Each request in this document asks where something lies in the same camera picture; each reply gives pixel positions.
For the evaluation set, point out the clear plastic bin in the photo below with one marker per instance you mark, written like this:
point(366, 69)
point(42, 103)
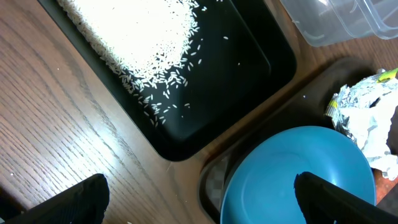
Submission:
point(326, 22)

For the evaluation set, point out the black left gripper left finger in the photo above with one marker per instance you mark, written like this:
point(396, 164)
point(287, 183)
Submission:
point(85, 203)

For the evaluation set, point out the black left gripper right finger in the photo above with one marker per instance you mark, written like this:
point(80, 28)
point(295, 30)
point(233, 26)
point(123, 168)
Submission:
point(323, 202)

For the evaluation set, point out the dark blue plate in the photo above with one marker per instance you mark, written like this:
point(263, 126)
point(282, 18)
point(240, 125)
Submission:
point(261, 189)

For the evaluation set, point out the dark brown serving tray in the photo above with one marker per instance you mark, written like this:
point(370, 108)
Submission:
point(306, 108)

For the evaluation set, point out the crumpled foil wrapper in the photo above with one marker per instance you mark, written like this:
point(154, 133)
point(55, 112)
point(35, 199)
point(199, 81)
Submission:
point(364, 112)

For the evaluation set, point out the orange carrot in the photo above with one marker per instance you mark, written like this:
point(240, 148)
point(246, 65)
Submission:
point(383, 186)

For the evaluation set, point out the black waste tray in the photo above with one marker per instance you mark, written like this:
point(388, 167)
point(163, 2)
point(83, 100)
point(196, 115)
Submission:
point(241, 59)

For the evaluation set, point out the pile of white rice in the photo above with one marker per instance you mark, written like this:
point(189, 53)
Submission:
point(147, 44)

